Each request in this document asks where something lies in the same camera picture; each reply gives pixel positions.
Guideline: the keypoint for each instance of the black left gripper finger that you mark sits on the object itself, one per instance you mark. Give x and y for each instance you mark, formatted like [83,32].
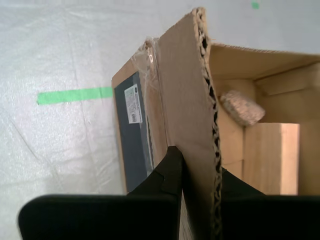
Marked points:
[270,217]
[100,217]

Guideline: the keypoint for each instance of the light wooden block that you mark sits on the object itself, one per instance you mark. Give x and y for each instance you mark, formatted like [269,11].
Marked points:
[270,157]

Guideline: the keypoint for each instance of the pinkish speckled granite rock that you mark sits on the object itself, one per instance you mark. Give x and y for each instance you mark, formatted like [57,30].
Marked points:
[242,107]

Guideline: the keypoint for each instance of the brown cardboard box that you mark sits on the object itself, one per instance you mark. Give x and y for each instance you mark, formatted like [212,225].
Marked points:
[185,100]

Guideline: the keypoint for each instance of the translucent plastic table cover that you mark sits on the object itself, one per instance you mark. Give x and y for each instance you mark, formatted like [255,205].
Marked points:
[50,150]

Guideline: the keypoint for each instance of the green tape strip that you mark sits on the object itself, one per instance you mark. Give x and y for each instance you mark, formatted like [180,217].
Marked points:
[75,95]

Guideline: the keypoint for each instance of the green tape square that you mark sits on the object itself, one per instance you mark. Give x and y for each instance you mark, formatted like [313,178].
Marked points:
[255,5]

